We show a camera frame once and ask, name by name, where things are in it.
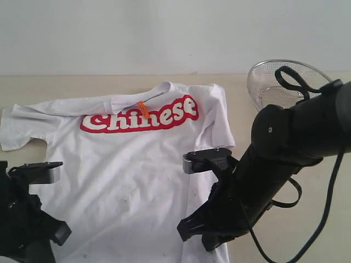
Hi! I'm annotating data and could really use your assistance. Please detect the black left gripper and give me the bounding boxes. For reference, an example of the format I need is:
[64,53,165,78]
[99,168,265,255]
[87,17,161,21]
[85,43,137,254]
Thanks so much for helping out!
[1,161,72,262]

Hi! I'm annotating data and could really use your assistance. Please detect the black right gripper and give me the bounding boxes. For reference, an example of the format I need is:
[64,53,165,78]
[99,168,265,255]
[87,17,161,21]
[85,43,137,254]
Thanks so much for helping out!
[177,183,272,252]

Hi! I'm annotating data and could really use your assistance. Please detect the white t-shirt red print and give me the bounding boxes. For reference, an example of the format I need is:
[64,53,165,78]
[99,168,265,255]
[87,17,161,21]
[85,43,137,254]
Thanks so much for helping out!
[1,82,235,262]

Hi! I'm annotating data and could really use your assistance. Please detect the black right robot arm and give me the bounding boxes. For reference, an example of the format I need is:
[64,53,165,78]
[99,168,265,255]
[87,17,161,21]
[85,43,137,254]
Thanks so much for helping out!
[177,80,350,251]

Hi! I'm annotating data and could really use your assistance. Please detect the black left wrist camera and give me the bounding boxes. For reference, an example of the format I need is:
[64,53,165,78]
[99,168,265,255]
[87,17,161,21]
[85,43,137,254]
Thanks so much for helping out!
[8,162,63,185]

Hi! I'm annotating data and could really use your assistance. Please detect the metal wire mesh basket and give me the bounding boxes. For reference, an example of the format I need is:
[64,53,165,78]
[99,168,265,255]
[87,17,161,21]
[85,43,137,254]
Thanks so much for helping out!
[247,59,332,111]

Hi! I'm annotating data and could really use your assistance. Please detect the black right camera cable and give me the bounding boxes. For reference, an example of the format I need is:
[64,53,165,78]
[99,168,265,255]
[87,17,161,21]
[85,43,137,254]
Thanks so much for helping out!
[241,65,351,263]

